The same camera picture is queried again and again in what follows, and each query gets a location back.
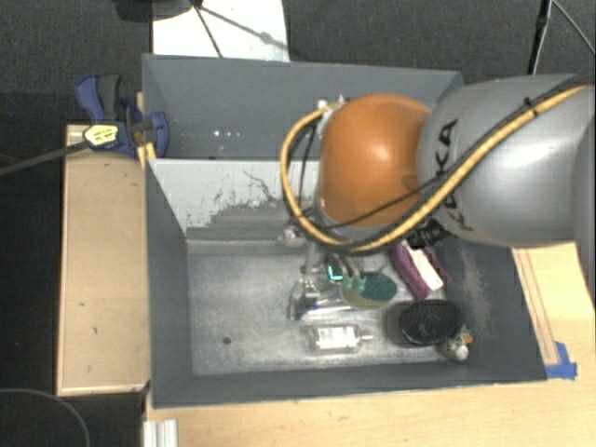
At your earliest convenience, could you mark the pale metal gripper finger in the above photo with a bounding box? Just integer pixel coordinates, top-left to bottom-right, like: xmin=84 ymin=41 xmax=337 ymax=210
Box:
xmin=286 ymin=278 xmax=319 ymax=322
xmin=303 ymin=294 xmax=358 ymax=319

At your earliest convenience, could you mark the clear plastic bottle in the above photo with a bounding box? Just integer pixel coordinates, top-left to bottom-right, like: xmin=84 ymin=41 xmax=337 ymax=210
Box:
xmin=301 ymin=324 xmax=374 ymax=355

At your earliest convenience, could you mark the green round disc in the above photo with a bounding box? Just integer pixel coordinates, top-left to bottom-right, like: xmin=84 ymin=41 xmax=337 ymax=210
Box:
xmin=341 ymin=271 xmax=399 ymax=309

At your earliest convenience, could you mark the grey metal bin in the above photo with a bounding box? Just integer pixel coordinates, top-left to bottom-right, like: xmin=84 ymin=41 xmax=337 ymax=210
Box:
xmin=141 ymin=52 xmax=549 ymax=410

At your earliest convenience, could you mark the purple and white box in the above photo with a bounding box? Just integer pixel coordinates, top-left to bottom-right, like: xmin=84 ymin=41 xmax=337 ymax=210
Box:
xmin=388 ymin=241 xmax=454 ymax=300

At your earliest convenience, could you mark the black oval case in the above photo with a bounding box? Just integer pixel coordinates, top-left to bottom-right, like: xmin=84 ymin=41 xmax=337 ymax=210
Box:
xmin=397 ymin=298 xmax=464 ymax=346

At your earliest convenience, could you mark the white and orange toy duck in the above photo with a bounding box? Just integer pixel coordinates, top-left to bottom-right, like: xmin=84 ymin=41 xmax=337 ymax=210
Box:
xmin=439 ymin=325 xmax=475 ymax=362

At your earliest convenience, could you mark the pale wood flat board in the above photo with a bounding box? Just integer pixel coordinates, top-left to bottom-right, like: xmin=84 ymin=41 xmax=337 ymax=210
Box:
xmin=56 ymin=123 xmax=153 ymax=398

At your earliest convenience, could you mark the black cylinder on white bracket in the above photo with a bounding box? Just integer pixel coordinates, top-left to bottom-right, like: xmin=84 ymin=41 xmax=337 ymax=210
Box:
xmin=405 ymin=221 xmax=444 ymax=251

